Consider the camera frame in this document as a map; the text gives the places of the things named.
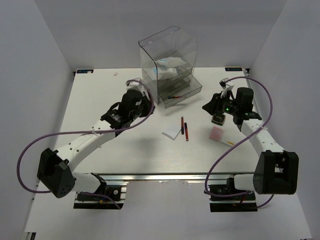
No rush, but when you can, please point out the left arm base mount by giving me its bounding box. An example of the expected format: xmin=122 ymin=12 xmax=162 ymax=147
xmin=73 ymin=181 xmax=128 ymax=210

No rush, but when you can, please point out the black gold-edged compact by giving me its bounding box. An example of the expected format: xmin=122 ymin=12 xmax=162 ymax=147
xmin=211 ymin=114 xmax=226 ymax=126

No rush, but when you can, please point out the white square pad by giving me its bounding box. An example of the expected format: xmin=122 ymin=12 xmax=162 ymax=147
xmin=162 ymin=123 xmax=181 ymax=140

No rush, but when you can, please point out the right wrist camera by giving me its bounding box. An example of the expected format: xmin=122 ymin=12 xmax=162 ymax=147
xmin=219 ymin=78 xmax=234 ymax=99

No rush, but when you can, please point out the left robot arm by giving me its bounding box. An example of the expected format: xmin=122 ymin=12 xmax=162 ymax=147
xmin=37 ymin=89 xmax=154 ymax=200

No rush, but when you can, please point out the blue label sticker left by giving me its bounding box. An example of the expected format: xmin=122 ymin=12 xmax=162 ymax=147
xmin=76 ymin=69 xmax=94 ymax=74

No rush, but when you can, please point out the dark lip gloss tube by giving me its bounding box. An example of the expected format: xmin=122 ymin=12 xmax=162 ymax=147
xmin=184 ymin=122 xmax=189 ymax=142

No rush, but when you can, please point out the clear acrylic organizer with drawers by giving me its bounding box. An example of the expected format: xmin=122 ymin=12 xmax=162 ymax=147
xmin=138 ymin=25 xmax=202 ymax=109

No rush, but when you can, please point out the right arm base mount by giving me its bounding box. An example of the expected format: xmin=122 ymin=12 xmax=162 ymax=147
xmin=208 ymin=177 xmax=258 ymax=213

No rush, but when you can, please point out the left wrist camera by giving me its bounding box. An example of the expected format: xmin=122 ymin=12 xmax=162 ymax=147
xmin=125 ymin=78 xmax=147 ymax=96

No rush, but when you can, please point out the red lip gloss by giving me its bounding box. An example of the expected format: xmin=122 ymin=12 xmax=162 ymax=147
xmin=167 ymin=95 xmax=186 ymax=99

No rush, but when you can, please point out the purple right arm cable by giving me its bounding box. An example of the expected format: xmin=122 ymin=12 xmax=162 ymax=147
xmin=204 ymin=76 xmax=275 ymax=210

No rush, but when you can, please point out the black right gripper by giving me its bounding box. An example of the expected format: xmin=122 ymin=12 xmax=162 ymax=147
xmin=201 ymin=90 xmax=239 ymax=116

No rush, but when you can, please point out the blue label sticker right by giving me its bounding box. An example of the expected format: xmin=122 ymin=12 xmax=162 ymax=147
xmin=224 ymin=67 xmax=243 ymax=72

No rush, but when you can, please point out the red lip gloss tube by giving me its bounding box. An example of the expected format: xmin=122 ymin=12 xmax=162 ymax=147
xmin=180 ymin=116 xmax=185 ymax=135

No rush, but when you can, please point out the blue label sticker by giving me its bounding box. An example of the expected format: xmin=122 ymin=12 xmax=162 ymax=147
xmin=224 ymin=67 xmax=243 ymax=72
xmin=76 ymin=69 xmax=94 ymax=74

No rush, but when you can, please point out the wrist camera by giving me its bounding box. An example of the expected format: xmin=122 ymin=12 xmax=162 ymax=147
xmin=219 ymin=78 xmax=234 ymax=99
xmin=125 ymin=78 xmax=147 ymax=96

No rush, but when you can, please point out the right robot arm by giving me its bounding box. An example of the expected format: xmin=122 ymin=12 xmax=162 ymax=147
xmin=202 ymin=87 xmax=299 ymax=200

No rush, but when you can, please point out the pink makeup packet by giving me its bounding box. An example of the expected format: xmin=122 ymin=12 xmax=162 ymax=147
xmin=209 ymin=126 xmax=224 ymax=142

